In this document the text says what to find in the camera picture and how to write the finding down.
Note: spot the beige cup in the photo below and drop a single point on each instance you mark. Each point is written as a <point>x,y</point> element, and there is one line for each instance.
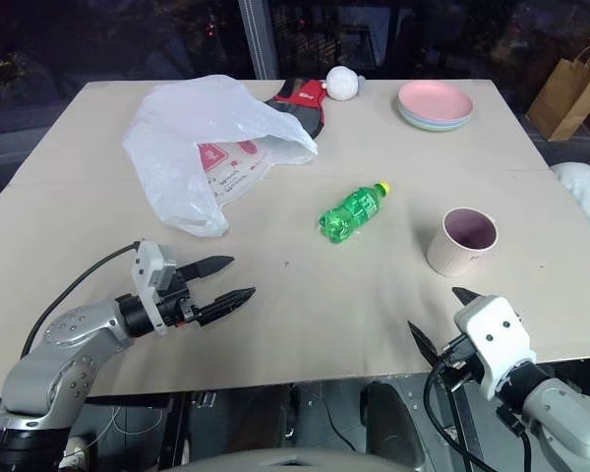
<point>452,255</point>

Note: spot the translucent white plastic bag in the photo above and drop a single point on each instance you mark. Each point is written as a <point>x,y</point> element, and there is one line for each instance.
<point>177,128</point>

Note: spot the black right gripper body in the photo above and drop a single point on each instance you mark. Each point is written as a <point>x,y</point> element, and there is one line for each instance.
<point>464,366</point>

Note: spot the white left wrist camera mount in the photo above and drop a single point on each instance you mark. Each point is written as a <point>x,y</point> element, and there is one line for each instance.
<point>150,275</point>

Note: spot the light blue plate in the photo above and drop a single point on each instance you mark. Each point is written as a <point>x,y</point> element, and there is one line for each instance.
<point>430,120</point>

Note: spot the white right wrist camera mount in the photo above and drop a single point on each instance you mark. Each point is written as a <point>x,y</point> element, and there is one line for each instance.
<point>496,334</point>

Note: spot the white fluffy cloth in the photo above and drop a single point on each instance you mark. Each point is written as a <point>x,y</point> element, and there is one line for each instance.
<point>587,189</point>

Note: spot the pink plate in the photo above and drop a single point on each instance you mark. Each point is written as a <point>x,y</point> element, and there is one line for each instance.
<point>435,100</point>

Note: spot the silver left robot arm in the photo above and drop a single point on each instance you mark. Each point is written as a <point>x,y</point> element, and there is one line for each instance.
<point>54,364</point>

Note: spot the green plastic bottle yellow cap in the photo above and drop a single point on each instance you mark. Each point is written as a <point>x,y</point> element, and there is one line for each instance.
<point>349,216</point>

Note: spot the light green plate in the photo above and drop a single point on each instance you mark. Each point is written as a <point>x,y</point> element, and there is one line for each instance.
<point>435,128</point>

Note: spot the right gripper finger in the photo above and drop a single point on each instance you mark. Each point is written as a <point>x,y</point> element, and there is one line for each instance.
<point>464,297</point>
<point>425,344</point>

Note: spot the brown paper bag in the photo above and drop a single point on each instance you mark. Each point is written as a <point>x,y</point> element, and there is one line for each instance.
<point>570,98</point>

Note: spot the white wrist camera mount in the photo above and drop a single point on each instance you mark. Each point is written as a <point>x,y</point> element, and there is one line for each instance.
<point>496,334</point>
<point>150,275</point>

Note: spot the white plush ball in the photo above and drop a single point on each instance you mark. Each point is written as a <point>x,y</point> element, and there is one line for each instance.
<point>341,83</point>

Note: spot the white packet with red print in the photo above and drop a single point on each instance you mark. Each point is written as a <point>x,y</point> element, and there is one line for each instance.
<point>231,167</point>

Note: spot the grey window frame post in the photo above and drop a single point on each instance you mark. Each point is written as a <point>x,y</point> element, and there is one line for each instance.
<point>258,39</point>

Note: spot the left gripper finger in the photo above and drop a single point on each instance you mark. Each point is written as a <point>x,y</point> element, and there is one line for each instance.
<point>226,302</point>
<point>209,265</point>

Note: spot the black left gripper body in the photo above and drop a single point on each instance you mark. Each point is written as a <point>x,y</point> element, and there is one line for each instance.
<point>177,305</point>

